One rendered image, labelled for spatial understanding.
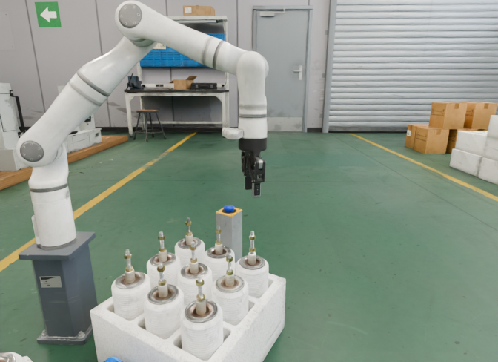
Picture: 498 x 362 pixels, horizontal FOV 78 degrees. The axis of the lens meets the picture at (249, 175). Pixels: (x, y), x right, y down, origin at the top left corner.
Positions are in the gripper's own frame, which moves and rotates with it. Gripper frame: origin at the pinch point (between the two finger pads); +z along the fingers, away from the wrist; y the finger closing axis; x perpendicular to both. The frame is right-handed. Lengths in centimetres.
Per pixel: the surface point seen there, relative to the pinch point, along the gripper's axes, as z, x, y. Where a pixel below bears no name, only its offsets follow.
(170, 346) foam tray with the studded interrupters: 29.8, 24.7, -16.9
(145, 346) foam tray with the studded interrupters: 31.3, 30.0, -13.9
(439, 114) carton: 0, -305, 214
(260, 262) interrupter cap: 22.3, -2.1, -1.7
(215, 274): 27.5, 10.1, 4.1
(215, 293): 23.3, 12.9, -10.3
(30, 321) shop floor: 48, 68, 26
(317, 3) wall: -169, -254, 435
